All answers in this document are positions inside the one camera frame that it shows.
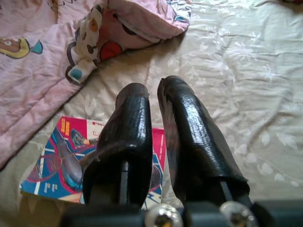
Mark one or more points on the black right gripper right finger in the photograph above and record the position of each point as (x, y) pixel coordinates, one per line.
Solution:
(196, 142)

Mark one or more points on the bed with beige floral sheet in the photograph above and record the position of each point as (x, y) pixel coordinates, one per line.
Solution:
(236, 71)

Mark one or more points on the pink cartoon print blanket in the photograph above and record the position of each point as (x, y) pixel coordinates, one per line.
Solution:
(35, 82)

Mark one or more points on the colourful comic magazine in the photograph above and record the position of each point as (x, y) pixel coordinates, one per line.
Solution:
(59, 163)

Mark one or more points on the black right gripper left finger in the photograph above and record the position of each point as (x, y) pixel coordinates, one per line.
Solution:
(127, 132)

